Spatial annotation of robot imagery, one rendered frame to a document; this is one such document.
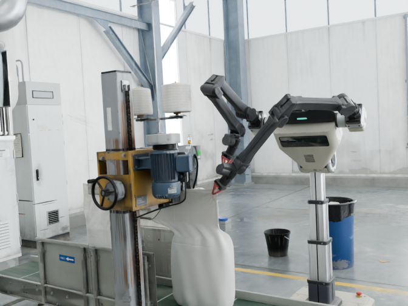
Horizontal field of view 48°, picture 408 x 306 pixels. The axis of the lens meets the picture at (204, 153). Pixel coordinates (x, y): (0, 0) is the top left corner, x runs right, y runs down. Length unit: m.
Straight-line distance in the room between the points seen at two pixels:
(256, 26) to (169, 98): 9.24
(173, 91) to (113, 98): 0.32
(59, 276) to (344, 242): 2.69
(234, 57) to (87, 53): 4.65
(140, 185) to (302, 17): 9.08
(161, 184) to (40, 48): 5.17
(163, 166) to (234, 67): 9.20
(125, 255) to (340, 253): 2.68
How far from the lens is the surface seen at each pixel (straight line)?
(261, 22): 11.54
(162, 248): 3.33
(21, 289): 3.69
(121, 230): 2.48
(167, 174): 2.33
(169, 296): 3.04
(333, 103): 2.46
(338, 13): 10.89
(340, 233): 4.65
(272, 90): 11.20
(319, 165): 2.87
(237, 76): 11.36
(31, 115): 6.26
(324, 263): 3.02
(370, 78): 10.49
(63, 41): 7.56
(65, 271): 3.27
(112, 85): 2.44
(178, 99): 2.43
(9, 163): 5.21
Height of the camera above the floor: 1.43
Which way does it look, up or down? 3 degrees down
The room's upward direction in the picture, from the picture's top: 3 degrees counter-clockwise
